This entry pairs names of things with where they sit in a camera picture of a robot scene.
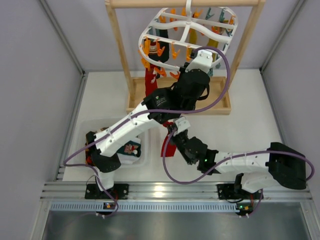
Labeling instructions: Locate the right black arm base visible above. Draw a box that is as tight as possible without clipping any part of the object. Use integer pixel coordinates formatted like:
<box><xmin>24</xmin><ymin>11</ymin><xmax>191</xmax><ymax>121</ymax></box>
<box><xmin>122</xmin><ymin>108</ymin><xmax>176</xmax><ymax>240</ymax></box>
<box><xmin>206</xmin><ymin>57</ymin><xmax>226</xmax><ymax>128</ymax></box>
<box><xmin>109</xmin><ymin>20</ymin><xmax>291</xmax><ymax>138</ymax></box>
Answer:
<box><xmin>217</xmin><ymin>183</ymin><xmax>262</xmax><ymax>201</ymax></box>

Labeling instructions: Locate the dark navy sock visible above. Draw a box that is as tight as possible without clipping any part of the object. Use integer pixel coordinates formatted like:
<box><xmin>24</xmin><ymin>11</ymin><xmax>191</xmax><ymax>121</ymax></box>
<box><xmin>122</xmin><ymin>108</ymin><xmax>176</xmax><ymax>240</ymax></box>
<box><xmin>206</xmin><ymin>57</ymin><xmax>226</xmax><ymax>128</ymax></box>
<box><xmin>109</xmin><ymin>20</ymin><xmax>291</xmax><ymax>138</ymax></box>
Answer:
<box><xmin>156</xmin><ymin>29</ymin><xmax>170</xmax><ymax>63</ymax></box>

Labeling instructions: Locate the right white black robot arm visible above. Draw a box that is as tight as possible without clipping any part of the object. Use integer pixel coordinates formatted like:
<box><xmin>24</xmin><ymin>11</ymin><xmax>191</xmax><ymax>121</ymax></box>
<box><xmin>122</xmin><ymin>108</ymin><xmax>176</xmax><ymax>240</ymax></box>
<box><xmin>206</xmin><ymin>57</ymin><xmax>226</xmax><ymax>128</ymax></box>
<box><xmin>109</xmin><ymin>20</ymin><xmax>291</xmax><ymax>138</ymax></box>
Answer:
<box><xmin>167</xmin><ymin>125</ymin><xmax>307</xmax><ymax>193</ymax></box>

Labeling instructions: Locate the aluminium rail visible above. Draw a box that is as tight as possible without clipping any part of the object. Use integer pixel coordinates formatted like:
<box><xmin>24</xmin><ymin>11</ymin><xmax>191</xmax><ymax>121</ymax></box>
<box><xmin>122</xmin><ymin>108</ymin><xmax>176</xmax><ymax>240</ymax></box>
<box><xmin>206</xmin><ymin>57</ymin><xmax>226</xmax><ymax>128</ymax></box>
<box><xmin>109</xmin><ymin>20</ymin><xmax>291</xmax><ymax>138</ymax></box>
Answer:
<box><xmin>40</xmin><ymin>182</ymin><xmax>313</xmax><ymax>202</ymax></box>

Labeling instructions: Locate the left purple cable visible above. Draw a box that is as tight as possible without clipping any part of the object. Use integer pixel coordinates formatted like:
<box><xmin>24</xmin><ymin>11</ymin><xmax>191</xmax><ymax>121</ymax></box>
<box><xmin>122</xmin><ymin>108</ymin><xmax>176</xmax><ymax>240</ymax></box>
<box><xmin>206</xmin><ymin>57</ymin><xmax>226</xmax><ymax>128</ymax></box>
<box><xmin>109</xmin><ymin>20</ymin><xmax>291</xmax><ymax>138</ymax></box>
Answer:
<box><xmin>62</xmin><ymin>46</ymin><xmax>231</xmax><ymax>208</ymax></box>

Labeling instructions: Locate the wooden hanger stand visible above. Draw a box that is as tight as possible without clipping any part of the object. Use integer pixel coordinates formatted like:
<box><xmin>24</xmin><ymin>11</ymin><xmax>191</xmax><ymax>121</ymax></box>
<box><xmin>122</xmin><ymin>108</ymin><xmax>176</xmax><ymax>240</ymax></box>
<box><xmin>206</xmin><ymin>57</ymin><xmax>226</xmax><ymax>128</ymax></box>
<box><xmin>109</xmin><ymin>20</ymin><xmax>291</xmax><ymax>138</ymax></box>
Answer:
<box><xmin>105</xmin><ymin>0</ymin><xmax>265</xmax><ymax>115</ymax></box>

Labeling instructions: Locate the white clip hanger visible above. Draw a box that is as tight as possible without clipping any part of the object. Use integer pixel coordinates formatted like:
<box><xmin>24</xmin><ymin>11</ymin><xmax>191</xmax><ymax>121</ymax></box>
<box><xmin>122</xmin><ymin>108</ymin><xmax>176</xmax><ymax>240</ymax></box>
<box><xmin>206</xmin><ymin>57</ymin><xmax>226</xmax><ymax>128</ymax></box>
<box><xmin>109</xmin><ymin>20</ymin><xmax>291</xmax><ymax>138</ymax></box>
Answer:
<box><xmin>138</xmin><ymin>0</ymin><xmax>239</xmax><ymax>76</ymax></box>

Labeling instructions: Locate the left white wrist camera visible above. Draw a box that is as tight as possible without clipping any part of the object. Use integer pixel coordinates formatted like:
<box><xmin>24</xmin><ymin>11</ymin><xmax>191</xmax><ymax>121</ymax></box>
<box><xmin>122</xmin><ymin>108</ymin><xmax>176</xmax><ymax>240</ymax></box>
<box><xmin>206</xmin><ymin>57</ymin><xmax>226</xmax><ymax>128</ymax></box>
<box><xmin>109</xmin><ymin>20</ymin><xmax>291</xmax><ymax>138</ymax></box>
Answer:
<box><xmin>185</xmin><ymin>49</ymin><xmax>213</xmax><ymax>74</ymax></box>

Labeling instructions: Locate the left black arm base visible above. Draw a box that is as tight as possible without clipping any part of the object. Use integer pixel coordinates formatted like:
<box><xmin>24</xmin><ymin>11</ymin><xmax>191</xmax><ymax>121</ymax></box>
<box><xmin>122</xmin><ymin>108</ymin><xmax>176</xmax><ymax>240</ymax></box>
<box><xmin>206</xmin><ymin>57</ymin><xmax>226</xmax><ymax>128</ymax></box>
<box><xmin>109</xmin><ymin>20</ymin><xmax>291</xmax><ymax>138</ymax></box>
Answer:
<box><xmin>84</xmin><ymin>183</ymin><xmax>129</xmax><ymax>200</ymax></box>

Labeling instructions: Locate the mustard yellow sock left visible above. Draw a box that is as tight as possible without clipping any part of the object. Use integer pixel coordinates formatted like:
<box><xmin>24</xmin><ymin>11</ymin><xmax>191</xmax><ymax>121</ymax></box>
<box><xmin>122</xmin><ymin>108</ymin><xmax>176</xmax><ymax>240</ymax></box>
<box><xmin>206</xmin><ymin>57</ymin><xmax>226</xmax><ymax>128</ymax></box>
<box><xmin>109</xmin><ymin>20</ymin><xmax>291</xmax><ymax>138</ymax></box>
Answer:
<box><xmin>188</xmin><ymin>28</ymin><xmax>198</xmax><ymax>48</ymax></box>

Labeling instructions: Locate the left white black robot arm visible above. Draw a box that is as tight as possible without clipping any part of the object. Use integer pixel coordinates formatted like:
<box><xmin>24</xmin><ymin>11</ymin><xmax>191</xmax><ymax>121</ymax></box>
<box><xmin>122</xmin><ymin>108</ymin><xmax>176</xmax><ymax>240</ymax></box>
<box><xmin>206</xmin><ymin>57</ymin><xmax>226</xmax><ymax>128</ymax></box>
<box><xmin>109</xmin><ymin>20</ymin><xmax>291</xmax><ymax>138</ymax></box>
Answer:
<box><xmin>86</xmin><ymin>68</ymin><xmax>210</xmax><ymax>192</ymax></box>

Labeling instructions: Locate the mustard yellow sock right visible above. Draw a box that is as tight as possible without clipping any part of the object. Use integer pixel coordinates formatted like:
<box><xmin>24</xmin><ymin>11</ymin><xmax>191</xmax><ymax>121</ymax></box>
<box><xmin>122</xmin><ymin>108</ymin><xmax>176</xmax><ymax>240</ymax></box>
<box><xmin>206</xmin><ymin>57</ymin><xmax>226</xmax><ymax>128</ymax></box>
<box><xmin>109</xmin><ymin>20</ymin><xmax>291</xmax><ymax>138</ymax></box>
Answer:
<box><xmin>206</xmin><ymin>26</ymin><xmax>222</xmax><ymax>48</ymax></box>

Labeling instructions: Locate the perforated cable duct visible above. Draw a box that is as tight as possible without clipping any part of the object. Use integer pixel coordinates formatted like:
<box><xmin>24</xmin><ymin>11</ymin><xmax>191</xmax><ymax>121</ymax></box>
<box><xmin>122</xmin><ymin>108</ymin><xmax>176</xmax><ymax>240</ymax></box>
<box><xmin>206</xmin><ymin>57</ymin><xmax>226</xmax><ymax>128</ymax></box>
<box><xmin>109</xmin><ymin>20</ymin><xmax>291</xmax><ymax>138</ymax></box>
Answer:
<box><xmin>50</xmin><ymin>201</ymin><xmax>251</xmax><ymax>213</ymax></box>

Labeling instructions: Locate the purple cable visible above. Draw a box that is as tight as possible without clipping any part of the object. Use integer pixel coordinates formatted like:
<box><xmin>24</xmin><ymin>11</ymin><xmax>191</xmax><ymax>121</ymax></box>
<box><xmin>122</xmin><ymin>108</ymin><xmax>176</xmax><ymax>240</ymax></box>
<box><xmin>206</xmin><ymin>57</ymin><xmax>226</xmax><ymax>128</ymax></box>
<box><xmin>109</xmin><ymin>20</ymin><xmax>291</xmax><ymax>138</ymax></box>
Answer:
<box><xmin>162</xmin><ymin>129</ymin><xmax>316</xmax><ymax>185</ymax></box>
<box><xmin>62</xmin><ymin>46</ymin><xmax>231</xmax><ymax>208</ymax></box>

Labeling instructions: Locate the green christmas sock in bin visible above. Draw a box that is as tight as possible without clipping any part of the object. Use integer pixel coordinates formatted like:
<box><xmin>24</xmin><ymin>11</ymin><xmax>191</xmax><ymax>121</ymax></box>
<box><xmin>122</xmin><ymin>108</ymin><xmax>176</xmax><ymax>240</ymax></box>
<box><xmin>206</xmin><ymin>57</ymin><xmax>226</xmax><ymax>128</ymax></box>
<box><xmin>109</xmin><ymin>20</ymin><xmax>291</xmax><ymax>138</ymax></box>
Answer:
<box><xmin>116</xmin><ymin>138</ymin><xmax>142</xmax><ymax>165</ymax></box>

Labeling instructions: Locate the translucent plastic bin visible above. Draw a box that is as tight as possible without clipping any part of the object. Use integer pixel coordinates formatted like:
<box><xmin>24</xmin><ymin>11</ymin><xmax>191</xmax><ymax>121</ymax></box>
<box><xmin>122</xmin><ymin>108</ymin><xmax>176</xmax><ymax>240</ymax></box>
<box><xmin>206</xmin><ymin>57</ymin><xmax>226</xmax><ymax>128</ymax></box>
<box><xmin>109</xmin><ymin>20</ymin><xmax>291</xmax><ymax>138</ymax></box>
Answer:
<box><xmin>69</xmin><ymin>117</ymin><xmax>151</xmax><ymax>169</ymax></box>

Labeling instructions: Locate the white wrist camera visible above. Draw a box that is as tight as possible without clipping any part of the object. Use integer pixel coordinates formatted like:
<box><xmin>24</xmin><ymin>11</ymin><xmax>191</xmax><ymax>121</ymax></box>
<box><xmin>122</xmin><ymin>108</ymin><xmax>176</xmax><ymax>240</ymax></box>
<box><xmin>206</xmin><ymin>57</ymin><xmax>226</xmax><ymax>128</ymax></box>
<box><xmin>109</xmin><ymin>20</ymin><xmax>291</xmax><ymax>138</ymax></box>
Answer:
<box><xmin>185</xmin><ymin>49</ymin><xmax>213</xmax><ymax>74</ymax></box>
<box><xmin>173</xmin><ymin>116</ymin><xmax>191</xmax><ymax>133</ymax></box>

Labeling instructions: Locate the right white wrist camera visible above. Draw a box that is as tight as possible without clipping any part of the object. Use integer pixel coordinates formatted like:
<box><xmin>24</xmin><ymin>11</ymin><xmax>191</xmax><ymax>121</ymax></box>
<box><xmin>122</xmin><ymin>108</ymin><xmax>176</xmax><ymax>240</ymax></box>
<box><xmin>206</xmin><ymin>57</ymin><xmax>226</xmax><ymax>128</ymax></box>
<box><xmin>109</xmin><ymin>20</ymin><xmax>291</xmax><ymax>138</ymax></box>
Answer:
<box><xmin>173</xmin><ymin>116</ymin><xmax>191</xmax><ymax>133</ymax></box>

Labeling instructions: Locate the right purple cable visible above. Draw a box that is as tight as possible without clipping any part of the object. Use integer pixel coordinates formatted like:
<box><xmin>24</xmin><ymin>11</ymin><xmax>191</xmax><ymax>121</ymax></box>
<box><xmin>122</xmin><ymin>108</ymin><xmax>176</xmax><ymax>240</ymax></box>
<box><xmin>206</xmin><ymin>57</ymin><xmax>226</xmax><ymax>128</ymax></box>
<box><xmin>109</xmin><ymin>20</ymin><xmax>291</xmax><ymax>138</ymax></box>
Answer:
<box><xmin>162</xmin><ymin>129</ymin><xmax>316</xmax><ymax>185</ymax></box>

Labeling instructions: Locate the red sock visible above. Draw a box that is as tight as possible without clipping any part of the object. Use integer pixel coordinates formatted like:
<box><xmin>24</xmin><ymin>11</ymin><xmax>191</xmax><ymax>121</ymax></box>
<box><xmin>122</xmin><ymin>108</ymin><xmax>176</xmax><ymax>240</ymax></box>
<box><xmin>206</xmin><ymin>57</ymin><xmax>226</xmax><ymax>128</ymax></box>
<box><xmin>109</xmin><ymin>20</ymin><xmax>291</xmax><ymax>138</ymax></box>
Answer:
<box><xmin>144</xmin><ymin>66</ymin><xmax>158</xmax><ymax>97</ymax></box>
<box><xmin>160</xmin><ymin>121</ymin><xmax>177</xmax><ymax>158</ymax></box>

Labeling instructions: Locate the mustard yellow sock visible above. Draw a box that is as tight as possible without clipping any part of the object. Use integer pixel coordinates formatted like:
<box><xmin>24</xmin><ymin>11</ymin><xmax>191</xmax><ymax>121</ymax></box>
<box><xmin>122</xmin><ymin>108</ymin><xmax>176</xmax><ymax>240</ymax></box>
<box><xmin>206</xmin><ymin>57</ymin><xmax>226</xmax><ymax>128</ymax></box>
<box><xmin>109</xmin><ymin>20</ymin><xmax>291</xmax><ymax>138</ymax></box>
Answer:
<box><xmin>206</xmin><ymin>26</ymin><xmax>222</xmax><ymax>48</ymax></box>
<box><xmin>188</xmin><ymin>28</ymin><xmax>198</xmax><ymax>48</ymax></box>

